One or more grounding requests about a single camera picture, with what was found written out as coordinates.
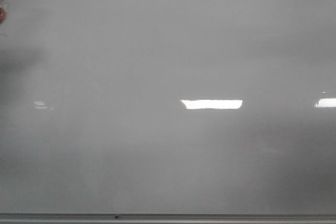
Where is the white whiteboard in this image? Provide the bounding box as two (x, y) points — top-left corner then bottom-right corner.
(1, 0), (335, 215)

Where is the red rubber piece on marker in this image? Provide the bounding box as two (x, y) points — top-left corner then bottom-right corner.
(0, 7), (7, 24)

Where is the aluminium whiteboard bottom frame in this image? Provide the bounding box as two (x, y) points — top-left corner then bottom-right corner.
(1, 213), (335, 223)

